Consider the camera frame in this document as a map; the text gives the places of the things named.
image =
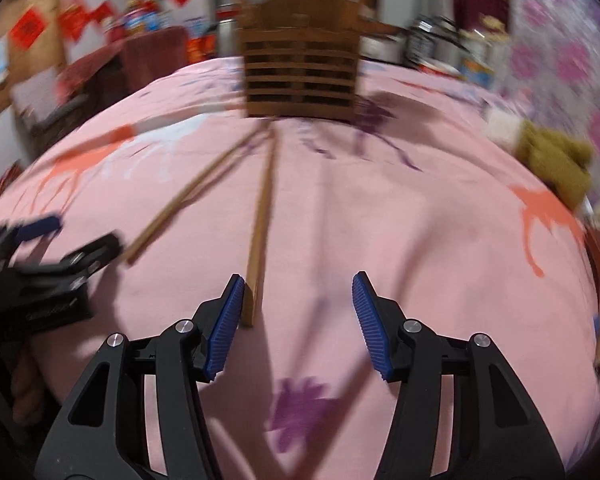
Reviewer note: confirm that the person's left forearm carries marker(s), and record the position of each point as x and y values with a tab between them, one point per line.
27	390

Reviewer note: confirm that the brown wooden chopstick holder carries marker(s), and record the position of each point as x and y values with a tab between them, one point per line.
300	60

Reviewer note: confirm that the yellow cooking oil bottle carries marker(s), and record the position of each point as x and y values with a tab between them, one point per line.
140	19

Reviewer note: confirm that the red cloth covered table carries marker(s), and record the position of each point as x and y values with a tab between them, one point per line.
130	57

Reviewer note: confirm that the red paper wall decoration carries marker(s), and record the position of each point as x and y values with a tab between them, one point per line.
76	21
30	27

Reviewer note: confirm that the clear cooking oil bottle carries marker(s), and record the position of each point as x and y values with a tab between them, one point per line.
476	60

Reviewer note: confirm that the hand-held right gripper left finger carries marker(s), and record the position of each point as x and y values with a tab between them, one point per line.
225	330

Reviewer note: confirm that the brown and white plush toy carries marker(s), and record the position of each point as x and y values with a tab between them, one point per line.
555	160

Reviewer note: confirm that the steel pressure cooker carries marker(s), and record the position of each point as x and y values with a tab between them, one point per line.
432	40

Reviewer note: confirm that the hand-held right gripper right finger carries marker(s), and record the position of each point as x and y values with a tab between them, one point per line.
372	330

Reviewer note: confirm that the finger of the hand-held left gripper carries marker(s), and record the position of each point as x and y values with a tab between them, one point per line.
87	257
37	228

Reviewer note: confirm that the pink printed bedsheet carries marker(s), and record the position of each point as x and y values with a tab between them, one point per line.
430	220

